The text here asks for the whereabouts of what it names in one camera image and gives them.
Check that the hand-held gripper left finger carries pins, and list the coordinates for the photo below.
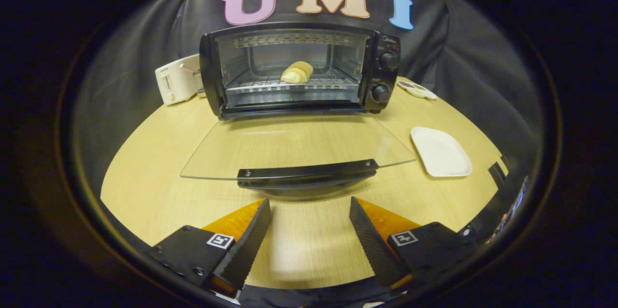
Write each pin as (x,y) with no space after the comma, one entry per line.
(246,250)

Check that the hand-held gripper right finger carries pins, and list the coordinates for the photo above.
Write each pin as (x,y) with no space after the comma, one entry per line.
(372,247)

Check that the black toaster oven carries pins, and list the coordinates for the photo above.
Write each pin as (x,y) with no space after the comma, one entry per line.
(384,76)

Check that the pale bread roll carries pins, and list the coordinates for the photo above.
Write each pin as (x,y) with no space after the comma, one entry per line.
(297,72)

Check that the white pop-up toaster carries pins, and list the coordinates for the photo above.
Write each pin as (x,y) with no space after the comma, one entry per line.
(174,81)

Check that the white square plate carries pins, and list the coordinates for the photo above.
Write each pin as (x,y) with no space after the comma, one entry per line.
(440,152)

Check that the black bar-shaped object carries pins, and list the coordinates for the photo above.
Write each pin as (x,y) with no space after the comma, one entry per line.
(497,174)

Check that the white divided seasoning dish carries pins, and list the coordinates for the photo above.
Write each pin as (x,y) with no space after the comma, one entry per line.
(417,90)

